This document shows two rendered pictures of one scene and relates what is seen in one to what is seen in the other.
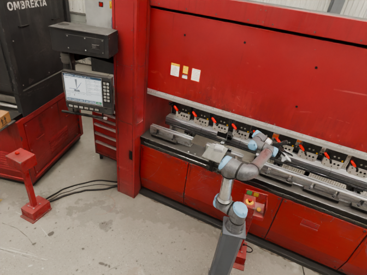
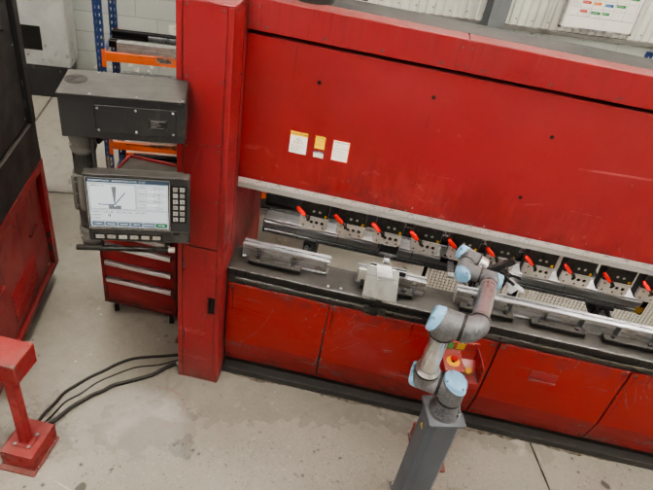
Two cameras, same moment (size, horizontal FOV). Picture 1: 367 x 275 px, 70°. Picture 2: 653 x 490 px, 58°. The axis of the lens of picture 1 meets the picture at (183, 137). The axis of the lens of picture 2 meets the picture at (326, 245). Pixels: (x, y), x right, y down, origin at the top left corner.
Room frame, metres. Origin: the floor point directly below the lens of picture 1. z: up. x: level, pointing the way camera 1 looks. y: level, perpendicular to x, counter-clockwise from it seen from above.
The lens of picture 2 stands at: (-0.16, 0.73, 2.98)
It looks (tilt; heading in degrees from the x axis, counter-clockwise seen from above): 36 degrees down; 342
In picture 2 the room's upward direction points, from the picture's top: 10 degrees clockwise
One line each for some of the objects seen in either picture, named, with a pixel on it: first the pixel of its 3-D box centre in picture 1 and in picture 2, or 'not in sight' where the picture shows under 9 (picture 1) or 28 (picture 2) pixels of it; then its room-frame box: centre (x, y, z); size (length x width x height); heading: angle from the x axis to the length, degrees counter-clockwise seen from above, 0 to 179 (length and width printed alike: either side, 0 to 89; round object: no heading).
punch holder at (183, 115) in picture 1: (184, 111); (315, 212); (2.36, 0.02, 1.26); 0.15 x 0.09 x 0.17; 69
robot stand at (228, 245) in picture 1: (224, 255); (424, 457); (1.40, -0.50, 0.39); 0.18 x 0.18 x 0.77; 84
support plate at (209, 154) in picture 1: (214, 153); (381, 283); (2.08, -0.32, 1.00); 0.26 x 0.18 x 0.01; 159
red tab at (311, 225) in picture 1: (309, 225); (543, 378); (1.70, -1.28, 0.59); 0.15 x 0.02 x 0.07; 69
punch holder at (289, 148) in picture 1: (285, 142); (500, 252); (2.01, -0.91, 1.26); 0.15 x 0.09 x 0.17; 69
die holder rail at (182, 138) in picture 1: (171, 135); (286, 256); (2.41, 0.14, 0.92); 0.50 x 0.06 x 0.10; 69
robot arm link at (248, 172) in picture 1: (259, 162); (483, 305); (1.51, -0.56, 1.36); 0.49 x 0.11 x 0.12; 147
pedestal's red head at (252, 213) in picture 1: (254, 204); (460, 365); (1.70, -0.71, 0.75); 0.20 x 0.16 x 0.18; 78
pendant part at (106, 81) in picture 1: (90, 91); (140, 203); (2.18, 0.90, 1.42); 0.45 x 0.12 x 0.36; 86
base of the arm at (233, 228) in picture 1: (235, 222); (446, 403); (1.40, -0.50, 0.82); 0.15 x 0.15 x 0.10
